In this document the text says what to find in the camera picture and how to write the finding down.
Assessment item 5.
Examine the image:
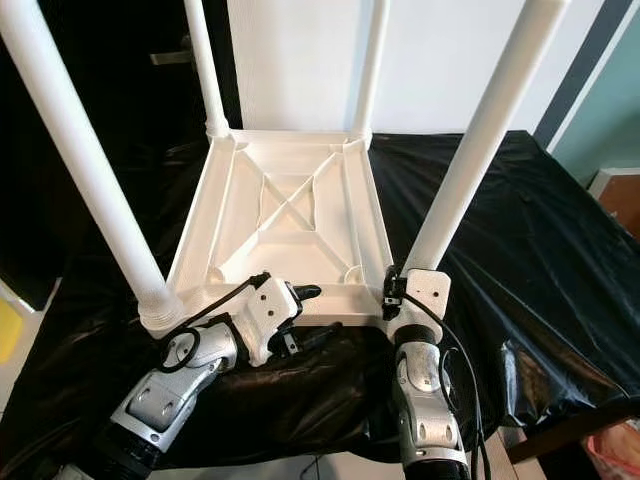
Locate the black plastic table cover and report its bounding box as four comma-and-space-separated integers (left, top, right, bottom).
0, 130, 640, 480

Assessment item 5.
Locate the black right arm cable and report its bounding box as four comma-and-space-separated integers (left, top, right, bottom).
405, 290, 491, 480

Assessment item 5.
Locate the pink mesh bag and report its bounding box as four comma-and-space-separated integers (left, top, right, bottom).
585, 420, 640, 480

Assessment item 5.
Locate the black door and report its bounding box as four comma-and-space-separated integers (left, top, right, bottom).
0, 0, 241, 301

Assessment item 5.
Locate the brown white-edged furniture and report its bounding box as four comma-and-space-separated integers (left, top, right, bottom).
588, 168, 640, 231

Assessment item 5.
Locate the brass door handle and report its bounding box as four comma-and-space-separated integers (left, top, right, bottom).
150, 35, 193, 66

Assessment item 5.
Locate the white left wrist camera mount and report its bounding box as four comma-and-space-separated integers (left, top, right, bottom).
230, 275, 301, 366

